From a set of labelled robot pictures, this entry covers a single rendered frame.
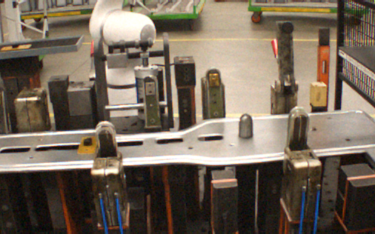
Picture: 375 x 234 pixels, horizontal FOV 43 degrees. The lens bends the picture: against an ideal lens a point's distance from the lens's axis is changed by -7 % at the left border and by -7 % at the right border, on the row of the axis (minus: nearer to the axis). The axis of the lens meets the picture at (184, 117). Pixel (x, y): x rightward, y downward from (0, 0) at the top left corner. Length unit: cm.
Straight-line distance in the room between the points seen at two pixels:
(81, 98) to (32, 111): 12
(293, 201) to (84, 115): 58
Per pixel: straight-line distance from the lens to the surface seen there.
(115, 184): 88
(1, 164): 107
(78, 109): 123
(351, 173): 99
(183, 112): 125
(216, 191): 91
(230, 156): 99
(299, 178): 87
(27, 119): 122
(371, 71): 152
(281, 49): 120
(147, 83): 117
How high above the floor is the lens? 143
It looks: 21 degrees down
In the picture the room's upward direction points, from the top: 3 degrees counter-clockwise
